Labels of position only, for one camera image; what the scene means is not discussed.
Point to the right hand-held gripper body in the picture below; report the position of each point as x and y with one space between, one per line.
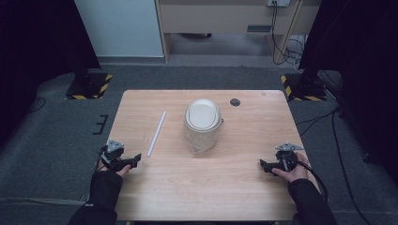
287 157

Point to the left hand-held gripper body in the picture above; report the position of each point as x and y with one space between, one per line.
113 152

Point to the person's left hand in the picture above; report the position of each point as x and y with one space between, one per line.
122 171

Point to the person's right hand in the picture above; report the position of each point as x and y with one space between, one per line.
296 173

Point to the white straw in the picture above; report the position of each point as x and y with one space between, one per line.
156 134

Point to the dark round table grommet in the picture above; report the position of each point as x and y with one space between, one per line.
235 102

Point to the black striped stand base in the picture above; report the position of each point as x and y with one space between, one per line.
302 89
89 87

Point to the white swing-lid trash bin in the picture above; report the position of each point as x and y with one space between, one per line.
202 125

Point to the black curtain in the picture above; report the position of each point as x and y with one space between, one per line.
363 62
37 56

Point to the white panel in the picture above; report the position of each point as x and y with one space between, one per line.
119 28

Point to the light wooden desk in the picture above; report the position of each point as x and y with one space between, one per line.
219 15

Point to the grey power strip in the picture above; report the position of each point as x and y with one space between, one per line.
278 2

